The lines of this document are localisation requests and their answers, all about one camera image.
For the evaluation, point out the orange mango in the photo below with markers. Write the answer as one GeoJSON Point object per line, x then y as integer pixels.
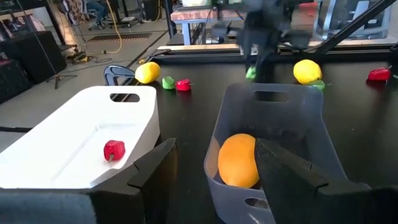
{"type": "Point", "coordinates": [236, 161]}

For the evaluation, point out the dark floor grate mat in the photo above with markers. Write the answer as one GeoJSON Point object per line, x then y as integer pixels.
{"type": "Point", "coordinates": [119, 37]}

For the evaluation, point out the yellow lemon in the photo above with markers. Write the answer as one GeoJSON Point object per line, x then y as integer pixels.
{"type": "Point", "coordinates": [307, 71]}
{"type": "Point", "coordinates": [147, 72]}

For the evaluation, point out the black diagonal frame strut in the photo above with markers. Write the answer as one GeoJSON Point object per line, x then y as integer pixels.
{"type": "Point", "coordinates": [351, 28]}

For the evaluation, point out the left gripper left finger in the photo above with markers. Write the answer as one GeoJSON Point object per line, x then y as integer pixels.
{"type": "Point", "coordinates": [155, 186]}

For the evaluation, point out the small green pepper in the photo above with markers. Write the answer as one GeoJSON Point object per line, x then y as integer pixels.
{"type": "Point", "coordinates": [168, 83]}
{"type": "Point", "coordinates": [251, 73]}
{"type": "Point", "coordinates": [316, 84]}

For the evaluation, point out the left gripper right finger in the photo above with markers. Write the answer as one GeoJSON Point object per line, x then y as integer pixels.
{"type": "Point", "coordinates": [286, 186]}

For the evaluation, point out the black tripod stand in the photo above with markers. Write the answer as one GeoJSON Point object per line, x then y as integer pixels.
{"type": "Point", "coordinates": [57, 76]}

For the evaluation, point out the black cabinet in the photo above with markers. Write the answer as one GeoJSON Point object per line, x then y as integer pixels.
{"type": "Point", "coordinates": [34, 56]}

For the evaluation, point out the white plastic basket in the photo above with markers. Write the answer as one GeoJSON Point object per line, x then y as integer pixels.
{"type": "Point", "coordinates": [62, 155]}

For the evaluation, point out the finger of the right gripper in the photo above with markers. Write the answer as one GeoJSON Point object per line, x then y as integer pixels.
{"type": "Point", "coordinates": [263, 67]}
{"type": "Point", "coordinates": [247, 57]}

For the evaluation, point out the wooden-top workbench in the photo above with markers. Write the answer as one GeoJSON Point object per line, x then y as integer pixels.
{"type": "Point", "coordinates": [199, 15]}

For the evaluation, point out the grey translucent plastic basket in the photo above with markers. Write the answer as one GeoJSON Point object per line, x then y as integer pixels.
{"type": "Point", "coordinates": [280, 115]}

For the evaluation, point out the person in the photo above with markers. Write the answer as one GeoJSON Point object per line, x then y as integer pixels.
{"type": "Point", "coordinates": [98, 9]}

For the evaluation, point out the small red pepper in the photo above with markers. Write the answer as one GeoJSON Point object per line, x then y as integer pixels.
{"type": "Point", "coordinates": [183, 85]}
{"type": "Point", "coordinates": [114, 150]}
{"type": "Point", "coordinates": [379, 74]}

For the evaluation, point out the black aluminium table frame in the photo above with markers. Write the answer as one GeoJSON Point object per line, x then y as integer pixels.
{"type": "Point", "coordinates": [217, 57]}

